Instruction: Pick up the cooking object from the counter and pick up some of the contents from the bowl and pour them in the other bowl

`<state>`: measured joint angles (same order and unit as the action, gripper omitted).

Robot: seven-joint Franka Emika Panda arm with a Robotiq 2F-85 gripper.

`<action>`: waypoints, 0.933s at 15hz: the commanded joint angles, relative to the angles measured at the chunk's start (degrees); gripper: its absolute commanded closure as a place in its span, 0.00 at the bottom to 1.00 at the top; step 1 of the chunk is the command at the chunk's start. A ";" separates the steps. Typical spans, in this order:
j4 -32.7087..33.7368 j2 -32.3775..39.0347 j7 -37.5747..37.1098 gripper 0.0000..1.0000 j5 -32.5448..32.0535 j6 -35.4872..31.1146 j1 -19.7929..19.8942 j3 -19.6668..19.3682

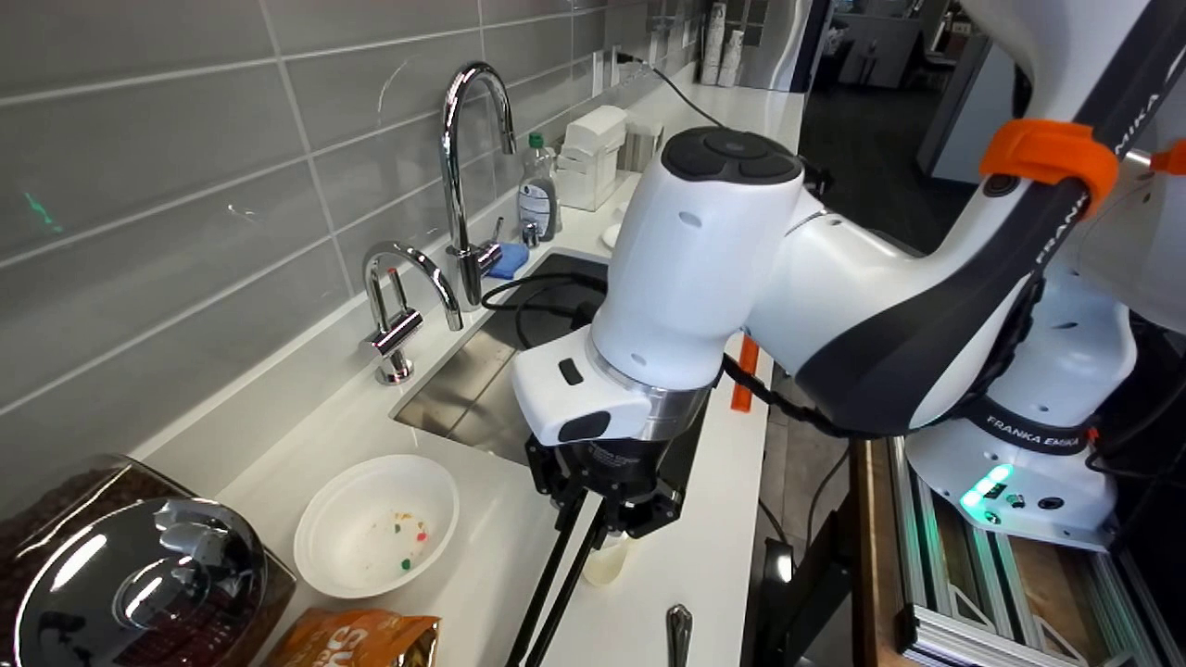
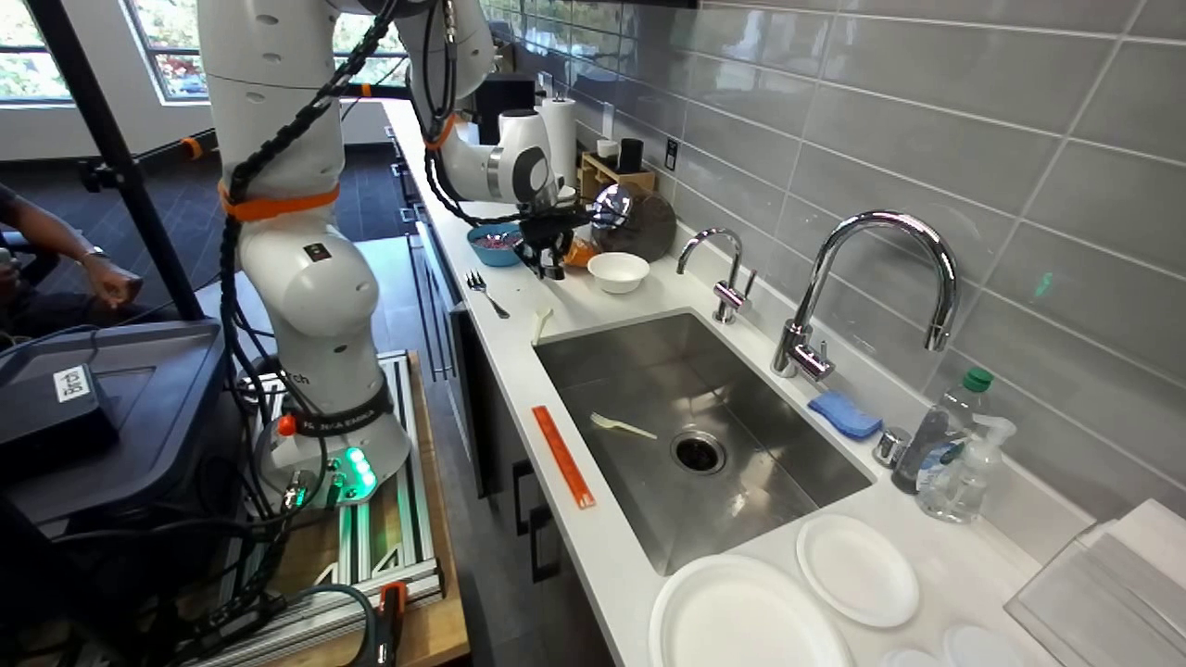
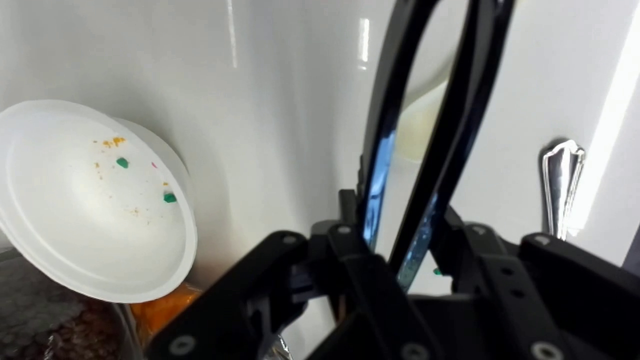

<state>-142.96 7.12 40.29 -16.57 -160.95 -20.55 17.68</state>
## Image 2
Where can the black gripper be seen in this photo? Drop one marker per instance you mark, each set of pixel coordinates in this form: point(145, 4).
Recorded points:
point(550, 222)

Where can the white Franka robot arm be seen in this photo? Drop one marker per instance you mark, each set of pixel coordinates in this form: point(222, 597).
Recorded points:
point(315, 299)

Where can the operator forearm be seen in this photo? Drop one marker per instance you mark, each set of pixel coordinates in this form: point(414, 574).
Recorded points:
point(43, 229)

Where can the white bowl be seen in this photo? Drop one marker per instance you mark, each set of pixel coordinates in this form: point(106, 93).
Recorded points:
point(618, 271)

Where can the dark under-counter cabinet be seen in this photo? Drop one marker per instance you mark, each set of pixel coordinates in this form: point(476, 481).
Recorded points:
point(495, 430)

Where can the operator hand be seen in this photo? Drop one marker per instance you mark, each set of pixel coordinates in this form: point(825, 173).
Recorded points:
point(112, 283)

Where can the orange snack bag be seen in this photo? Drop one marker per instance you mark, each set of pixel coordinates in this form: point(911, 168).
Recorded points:
point(581, 257)

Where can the metal spoon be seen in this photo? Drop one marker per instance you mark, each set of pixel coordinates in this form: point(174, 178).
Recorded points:
point(484, 293)

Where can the wooden box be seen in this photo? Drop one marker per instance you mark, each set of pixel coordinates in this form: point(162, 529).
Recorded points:
point(614, 183)

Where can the dark cooker with glass lid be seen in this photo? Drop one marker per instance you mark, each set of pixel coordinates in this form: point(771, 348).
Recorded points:
point(641, 229)

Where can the paper towel roll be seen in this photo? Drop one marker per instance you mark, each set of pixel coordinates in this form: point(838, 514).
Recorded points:
point(561, 134)

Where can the black mug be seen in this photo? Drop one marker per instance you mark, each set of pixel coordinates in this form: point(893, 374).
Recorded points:
point(633, 157)

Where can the stainless steel sink basin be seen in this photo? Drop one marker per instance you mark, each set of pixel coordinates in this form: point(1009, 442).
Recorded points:
point(641, 371)

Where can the small white plastic spoon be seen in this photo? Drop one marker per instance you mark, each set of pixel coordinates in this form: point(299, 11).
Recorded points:
point(618, 428)

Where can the small chrome faucet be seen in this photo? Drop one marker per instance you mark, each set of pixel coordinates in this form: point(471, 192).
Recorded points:
point(726, 299)

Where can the orange strip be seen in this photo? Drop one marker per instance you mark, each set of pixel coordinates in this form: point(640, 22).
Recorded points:
point(561, 456)

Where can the tall chrome gooseneck faucet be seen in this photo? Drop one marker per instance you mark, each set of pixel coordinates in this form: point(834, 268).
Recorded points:
point(798, 345)

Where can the blue sponge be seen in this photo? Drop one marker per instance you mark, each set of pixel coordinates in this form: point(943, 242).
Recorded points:
point(845, 415)

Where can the wooden robot platform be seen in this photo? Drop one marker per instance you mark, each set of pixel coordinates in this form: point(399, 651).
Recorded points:
point(439, 618)

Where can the large white plate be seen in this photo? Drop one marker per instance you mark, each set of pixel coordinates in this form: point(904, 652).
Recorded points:
point(741, 618)

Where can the dark plastic bin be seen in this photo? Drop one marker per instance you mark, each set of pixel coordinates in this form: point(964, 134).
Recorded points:
point(148, 408)

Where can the bright window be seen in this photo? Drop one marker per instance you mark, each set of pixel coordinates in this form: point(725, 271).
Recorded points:
point(169, 57)
point(31, 57)

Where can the bottle with green cap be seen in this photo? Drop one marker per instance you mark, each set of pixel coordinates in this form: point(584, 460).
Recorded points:
point(933, 446)

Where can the small white plate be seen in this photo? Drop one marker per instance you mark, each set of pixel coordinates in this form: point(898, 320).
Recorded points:
point(859, 572)

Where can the black stand pole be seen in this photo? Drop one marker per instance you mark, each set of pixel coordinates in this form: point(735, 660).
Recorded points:
point(112, 151)

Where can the clear plastic bottle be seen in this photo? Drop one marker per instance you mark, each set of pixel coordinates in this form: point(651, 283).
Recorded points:
point(970, 487)

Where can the white QR code label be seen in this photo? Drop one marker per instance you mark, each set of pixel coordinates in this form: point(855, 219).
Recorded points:
point(73, 383)

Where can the small white disc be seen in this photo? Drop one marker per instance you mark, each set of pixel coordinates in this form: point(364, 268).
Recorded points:
point(911, 658)

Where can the wall power outlet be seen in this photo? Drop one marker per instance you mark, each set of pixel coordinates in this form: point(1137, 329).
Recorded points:
point(673, 152)

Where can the aluminium extrusion frame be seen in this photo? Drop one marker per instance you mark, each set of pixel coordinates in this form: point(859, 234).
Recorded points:
point(394, 519)

